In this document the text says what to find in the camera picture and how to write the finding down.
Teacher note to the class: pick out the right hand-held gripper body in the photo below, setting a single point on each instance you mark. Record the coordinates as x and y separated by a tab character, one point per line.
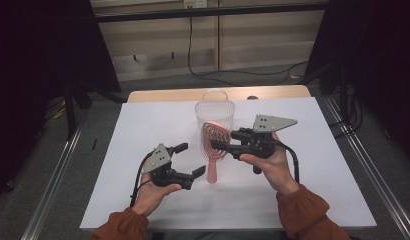
259	140

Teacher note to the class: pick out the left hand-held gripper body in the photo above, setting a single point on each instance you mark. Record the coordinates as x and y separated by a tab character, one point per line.
163	166

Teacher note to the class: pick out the pink hairbrush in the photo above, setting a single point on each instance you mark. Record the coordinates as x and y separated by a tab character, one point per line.
213	146

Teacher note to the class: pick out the clear plastic basket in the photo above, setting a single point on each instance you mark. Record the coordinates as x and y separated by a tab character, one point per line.
214	111

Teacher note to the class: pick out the person's left hand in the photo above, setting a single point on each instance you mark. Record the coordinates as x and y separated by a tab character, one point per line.
153	196

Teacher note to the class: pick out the person's right hand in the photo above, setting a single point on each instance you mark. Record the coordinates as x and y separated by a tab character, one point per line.
276	170

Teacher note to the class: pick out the small dark round object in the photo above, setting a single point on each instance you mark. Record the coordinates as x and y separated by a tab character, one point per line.
252	97

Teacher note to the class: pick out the white table cover sheet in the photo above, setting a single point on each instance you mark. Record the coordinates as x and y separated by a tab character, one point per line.
226	206

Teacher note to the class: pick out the wooden table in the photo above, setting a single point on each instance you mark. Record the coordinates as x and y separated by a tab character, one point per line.
173	95

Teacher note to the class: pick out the small black stick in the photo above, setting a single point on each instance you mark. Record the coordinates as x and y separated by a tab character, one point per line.
94	144

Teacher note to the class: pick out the black metal stand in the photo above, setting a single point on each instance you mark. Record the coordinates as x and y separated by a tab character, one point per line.
70	113

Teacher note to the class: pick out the black horizontal bar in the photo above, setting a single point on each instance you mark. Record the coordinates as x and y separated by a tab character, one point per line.
206	12

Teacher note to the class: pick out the black curtain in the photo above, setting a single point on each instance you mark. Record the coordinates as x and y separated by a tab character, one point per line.
33	83
379	66

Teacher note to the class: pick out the aluminium floor rail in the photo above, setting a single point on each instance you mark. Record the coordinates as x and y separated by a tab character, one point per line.
376	173
53	180

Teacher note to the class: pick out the white wall socket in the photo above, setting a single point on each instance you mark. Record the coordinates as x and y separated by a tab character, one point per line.
195	3

